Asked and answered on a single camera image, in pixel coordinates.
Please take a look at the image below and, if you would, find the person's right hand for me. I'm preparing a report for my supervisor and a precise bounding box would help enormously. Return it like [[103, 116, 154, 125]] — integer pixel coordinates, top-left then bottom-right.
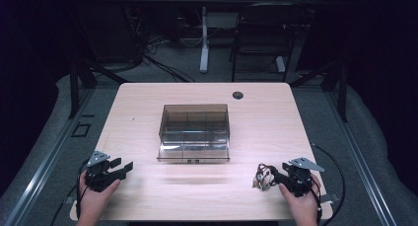
[[278, 173, 321, 221]]

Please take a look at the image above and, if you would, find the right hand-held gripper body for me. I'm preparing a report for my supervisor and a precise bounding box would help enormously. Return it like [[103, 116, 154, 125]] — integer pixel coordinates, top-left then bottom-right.
[[281, 157, 325, 198]]

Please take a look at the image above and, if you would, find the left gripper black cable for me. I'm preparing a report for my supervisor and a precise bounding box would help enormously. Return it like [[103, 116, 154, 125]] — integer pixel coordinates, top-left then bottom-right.
[[49, 158, 92, 226]]

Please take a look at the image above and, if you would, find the metal floor rail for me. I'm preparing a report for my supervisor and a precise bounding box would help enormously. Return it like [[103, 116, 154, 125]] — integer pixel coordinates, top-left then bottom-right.
[[322, 87, 399, 226], [2, 87, 97, 226]]

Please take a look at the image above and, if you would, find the person's left hand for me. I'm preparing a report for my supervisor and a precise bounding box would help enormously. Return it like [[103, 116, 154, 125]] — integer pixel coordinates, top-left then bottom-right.
[[78, 170, 122, 221]]

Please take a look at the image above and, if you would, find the black metal stand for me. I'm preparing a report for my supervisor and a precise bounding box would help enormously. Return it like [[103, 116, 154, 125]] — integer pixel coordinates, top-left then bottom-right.
[[66, 58, 130, 119], [289, 58, 350, 123]]

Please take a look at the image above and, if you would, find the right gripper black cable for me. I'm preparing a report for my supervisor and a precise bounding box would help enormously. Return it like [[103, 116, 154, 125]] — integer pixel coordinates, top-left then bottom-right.
[[310, 142, 347, 226]]

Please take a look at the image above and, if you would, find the black floor socket frame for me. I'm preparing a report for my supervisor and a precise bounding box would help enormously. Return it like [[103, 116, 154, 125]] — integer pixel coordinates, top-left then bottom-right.
[[70, 121, 93, 138]]

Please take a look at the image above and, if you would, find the transparent drawer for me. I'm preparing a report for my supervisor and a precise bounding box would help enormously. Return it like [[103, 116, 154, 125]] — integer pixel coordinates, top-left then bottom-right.
[[156, 133, 232, 164]]

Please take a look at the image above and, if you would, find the white desk leg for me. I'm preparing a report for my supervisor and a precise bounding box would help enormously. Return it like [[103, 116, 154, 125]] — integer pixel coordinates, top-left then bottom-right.
[[198, 6, 211, 74]]

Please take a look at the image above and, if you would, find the transparent brown storage box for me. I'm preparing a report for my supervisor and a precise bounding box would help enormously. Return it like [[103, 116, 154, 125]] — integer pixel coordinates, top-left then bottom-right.
[[158, 103, 231, 145]]

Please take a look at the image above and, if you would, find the black folding chair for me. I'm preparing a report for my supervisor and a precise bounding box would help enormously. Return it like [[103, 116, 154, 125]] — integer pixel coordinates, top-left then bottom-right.
[[229, 2, 313, 84]]

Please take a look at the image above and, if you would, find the bundle of floor cables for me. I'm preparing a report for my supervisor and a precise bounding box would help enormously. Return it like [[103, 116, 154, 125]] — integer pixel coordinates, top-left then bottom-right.
[[123, 5, 197, 84]]

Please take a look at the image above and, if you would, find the beaded bracelet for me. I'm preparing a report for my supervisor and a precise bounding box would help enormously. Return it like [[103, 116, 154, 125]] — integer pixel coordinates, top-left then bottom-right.
[[251, 163, 276, 192]]

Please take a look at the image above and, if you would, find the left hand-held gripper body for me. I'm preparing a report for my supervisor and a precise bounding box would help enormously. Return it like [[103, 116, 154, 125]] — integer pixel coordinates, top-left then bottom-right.
[[84, 150, 128, 192]]

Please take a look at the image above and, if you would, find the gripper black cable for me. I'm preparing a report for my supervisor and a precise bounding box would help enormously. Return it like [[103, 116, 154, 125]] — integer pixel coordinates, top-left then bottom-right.
[[49, 158, 92, 226], [310, 142, 347, 226]]

